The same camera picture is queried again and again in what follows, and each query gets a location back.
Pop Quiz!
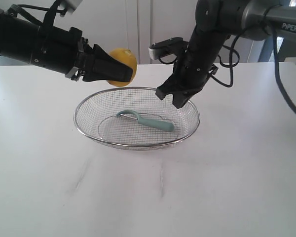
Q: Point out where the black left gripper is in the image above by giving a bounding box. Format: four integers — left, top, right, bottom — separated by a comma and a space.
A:
37, 27, 134, 82

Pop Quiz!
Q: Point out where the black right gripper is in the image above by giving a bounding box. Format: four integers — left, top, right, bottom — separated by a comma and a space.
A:
155, 47, 217, 108

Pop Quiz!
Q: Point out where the yellow lemon with sticker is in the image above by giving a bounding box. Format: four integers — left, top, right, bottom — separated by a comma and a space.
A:
108, 48, 138, 87

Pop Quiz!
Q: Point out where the teal handled vegetable peeler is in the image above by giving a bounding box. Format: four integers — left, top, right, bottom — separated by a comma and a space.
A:
115, 110, 175, 132

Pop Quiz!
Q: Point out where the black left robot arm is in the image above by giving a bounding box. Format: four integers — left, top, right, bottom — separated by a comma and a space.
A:
0, 9, 134, 82

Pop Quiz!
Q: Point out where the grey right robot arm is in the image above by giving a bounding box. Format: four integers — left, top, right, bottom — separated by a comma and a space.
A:
149, 0, 296, 109

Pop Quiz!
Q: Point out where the oval metal mesh basket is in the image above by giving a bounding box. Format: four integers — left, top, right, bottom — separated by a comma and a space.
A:
74, 87, 200, 150

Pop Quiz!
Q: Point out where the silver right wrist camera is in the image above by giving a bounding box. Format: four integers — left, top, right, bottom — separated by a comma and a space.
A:
148, 37, 187, 60

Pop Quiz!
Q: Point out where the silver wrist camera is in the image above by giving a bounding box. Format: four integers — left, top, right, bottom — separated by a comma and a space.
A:
148, 37, 187, 60
60, 0, 82, 14

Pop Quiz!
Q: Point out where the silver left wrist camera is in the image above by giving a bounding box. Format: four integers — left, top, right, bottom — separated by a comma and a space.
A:
60, 0, 82, 14

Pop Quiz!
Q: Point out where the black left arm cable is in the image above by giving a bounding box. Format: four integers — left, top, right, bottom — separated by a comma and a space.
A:
4, 0, 67, 28

